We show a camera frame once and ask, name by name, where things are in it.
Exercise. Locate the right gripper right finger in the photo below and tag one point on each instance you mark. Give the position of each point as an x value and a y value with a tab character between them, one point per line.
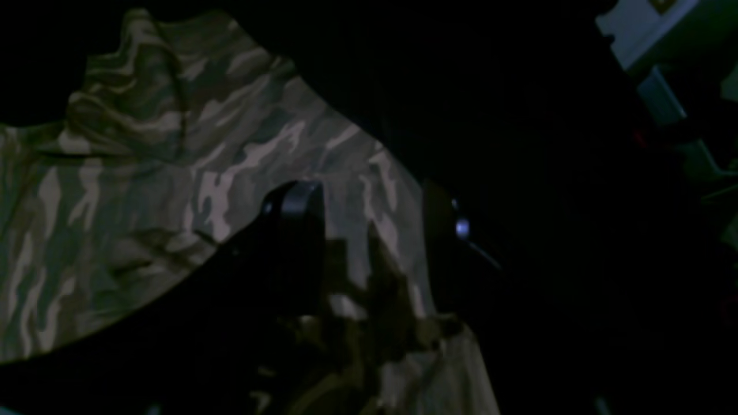
543	359

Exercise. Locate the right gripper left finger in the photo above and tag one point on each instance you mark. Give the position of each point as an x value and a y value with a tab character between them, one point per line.
192	351

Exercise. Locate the camouflage t-shirt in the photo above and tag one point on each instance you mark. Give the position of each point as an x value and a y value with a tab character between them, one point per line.
165	153

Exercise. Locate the black table cloth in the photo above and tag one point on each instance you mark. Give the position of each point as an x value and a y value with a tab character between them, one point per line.
517	109

